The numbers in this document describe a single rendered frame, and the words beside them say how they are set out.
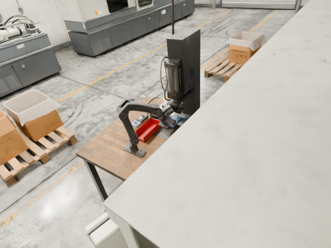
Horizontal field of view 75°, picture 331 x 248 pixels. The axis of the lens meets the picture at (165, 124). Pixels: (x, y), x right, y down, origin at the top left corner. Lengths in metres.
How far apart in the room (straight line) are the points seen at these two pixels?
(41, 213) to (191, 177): 2.51
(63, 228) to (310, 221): 2.42
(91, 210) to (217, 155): 2.20
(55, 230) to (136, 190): 2.23
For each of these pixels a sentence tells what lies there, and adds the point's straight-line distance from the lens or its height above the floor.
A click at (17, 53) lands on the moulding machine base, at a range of 5.76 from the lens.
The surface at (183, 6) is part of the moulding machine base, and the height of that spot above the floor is 0.48.
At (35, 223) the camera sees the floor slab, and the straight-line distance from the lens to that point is 2.88.
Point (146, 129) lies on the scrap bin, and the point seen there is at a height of 0.91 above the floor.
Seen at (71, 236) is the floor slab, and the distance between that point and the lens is 2.59.
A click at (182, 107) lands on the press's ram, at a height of 1.14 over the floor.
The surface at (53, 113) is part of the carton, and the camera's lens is 3.66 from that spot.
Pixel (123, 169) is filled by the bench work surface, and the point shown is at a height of 0.90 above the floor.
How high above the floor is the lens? 2.10
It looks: 37 degrees down
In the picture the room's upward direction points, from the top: 7 degrees counter-clockwise
